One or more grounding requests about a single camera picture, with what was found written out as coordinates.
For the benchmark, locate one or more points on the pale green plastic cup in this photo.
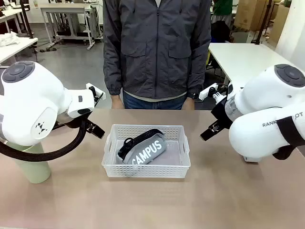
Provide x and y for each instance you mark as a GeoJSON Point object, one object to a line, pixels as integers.
{"type": "Point", "coordinates": [35, 169]}

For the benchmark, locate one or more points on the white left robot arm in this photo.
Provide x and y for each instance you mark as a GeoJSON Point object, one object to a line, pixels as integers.
{"type": "Point", "coordinates": [31, 102]}

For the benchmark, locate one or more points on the black office chair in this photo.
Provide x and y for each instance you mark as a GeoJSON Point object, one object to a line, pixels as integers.
{"type": "Point", "coordinates": [220, 31]}

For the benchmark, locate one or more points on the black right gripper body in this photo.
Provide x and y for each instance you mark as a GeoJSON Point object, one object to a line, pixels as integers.
{"type": "Point", "coordinates": [221, 112]}

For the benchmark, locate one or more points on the black tripod stand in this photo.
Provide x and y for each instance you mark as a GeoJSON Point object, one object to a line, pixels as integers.
{"type": "Point", "coordinates": [262, 23]}

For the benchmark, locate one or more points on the distant white table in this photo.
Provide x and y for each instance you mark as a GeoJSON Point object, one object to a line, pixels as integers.
{"type": "Point", "coordinates": [9, 15]}

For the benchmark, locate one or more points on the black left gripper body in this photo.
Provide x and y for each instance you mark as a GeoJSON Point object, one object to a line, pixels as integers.
{"type": "Point", "coordinates": [71, 121]}

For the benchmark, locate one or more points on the white desk with metal legs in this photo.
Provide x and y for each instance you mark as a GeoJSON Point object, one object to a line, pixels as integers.
{"type": "Point", "coordinates": [69, 9]}

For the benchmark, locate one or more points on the person in green shirt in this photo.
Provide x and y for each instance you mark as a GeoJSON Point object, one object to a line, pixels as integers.
{"type": "Point", "coordinates": [222, 8]}

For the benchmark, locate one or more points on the black smartwatch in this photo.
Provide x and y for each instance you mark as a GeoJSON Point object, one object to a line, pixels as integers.
{"type": "Point", "coordinates": [193, 96]}

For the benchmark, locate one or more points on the crumpled white cloth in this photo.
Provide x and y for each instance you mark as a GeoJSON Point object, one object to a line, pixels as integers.
{"type": "Point", "coordinates": [8, 39]}

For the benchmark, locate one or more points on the large brown cardboard box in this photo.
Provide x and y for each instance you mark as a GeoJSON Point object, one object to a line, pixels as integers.
{"type": "Point", "coordinates": [249, 14]}

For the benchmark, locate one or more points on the narrow brown cardboard box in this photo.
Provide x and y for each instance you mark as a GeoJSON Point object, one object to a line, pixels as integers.
{"type": "Point", "coordinates": [280, 21]}

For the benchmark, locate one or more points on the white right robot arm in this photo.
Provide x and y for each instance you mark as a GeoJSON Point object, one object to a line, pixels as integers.
{"type": "Point", "coordinates": [262, 105]}

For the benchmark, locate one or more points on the person in grey jacket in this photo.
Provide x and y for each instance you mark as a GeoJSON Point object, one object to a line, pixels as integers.
{"type": "Point", "coordinates": [155, 47]}

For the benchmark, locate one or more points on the grey campus pencil case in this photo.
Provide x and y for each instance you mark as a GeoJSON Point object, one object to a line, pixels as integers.
{"type": "Point", "coordinates": [149, 150]}

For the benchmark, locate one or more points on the person's left hand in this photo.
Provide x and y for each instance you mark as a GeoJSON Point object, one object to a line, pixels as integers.
{"type": "Point", "coordinates": [188, 105]}

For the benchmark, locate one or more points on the person's right hand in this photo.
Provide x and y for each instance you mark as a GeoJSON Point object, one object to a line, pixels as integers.
{"type": "Point", "coordinates": [116, 102]}

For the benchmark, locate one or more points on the white perforated plastic basket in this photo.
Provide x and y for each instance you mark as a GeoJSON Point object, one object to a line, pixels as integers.
{"type": "Point", "coordinates": [143, 170]}

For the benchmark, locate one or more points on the large white table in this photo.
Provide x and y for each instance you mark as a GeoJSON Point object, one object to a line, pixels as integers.
{"type": "Point", "coordinates": [245, 59]}

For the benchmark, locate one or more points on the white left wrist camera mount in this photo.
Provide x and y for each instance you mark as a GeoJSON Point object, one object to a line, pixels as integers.
{"type": "Point", "coordinates": [96, 91]}

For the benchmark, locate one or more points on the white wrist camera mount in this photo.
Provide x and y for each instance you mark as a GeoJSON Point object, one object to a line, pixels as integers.
{"type": "Point", "coordinates": [96, 91]}
{"type": "Point", "coordinates": [207, 91]}

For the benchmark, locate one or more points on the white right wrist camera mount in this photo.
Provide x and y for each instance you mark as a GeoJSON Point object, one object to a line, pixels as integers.
{"type": "Point", "coordinates": [207, 91]}

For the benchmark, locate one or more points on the white table with cloth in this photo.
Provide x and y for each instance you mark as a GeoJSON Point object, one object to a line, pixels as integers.
{"type": "Point", "coordinates": [14, 50]}

